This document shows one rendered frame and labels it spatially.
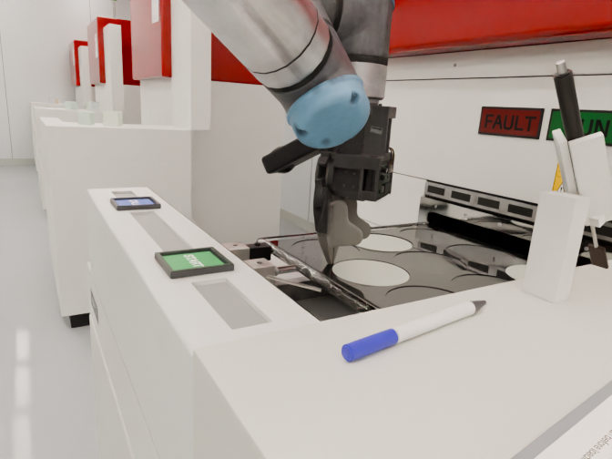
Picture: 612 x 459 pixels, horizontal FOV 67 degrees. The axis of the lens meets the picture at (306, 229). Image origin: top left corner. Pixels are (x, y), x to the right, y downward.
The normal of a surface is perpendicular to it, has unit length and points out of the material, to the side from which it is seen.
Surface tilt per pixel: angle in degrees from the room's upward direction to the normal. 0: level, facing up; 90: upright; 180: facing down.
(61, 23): 90
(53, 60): 90
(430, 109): 90
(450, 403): 0
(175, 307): 0
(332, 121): 133
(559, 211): 90
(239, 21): 142
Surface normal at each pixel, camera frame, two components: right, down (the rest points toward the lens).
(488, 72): -0.86, 0.08
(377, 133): -0.41, 0.21
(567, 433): 0.06, -0.97
